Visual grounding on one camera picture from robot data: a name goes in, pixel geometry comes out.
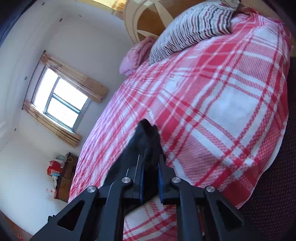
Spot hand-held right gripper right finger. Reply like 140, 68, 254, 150
158, 153, 267, 241

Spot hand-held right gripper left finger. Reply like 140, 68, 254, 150
29, 160, 145, 241

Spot black pants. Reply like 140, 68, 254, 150
101, 118, 166, 205

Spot brown wooden desk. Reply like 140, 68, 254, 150
53, 152, 79, 203

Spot red gift bag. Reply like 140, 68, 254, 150
47, 160, 62, 177

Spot red plaid bed sheet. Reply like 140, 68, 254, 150
68, 11, 292, 241

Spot beige floral curtain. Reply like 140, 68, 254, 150
39, 52, 109, 104
22, 100, 82, 149

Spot sliding glass window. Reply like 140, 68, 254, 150
31, 67, 91, 133

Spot pink folded quilt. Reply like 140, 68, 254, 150
119, 36, 157, 77

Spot black curtain rod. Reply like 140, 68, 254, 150
22, 49, 47, 110

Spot striped pillow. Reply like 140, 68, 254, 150
148, 0, 241, 67

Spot wooden bed headboard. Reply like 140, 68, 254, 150
124, 0, 200, 43

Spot yellow patterned curtain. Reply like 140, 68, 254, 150
92, 0, 128, 19

